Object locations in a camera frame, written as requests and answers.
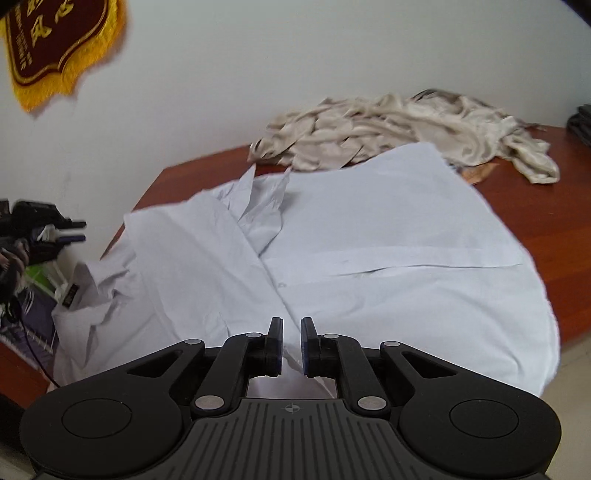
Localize brown wooden cabinet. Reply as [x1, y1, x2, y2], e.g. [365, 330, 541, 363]
[0, 332, 56, 409]

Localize person's left hand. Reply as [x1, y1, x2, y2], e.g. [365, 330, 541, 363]
[0, 242, 31, 304]

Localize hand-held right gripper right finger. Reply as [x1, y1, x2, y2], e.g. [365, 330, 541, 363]
[300, 318, 459, 413]

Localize dark grey folded clothes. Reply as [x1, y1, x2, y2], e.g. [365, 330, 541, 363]
[566, 105, 591, 146]

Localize black cable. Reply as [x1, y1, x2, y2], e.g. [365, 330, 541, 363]
[0, 298, 62, 389]

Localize white shirt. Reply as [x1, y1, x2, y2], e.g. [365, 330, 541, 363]
[51, 141, 561, 400]

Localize maroon gold fringed wall banner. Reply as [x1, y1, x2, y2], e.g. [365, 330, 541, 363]
[0, 0, 127, 114]

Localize beige patterned cloth pile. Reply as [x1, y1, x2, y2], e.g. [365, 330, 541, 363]
[248, 90, 560, 185]

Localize orange patterned cloth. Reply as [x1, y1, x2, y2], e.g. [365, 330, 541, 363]
[462, 164, 498, 184]

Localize purple bag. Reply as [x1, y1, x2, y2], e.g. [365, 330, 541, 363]
[7, 291, 60, 354]

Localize green packet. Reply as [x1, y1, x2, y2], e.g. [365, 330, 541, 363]
[25, 265, 61, 291]

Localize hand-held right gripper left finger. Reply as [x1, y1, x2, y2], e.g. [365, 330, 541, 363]
[127, 316, 284, 414]

